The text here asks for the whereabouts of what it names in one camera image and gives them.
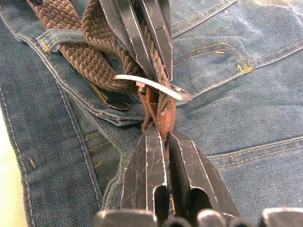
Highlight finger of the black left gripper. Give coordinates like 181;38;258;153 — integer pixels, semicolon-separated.
98;0;157;80
138;0;174;81

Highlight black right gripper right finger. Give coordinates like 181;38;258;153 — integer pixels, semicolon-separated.
167;131;240;216

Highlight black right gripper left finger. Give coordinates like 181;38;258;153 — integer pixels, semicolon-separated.
120;127;170;212

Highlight brown braided belt silver buckle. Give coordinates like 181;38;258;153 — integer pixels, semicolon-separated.
25;0;194;166

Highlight blue denim shorts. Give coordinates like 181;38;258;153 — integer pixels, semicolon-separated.
0;0;303;227

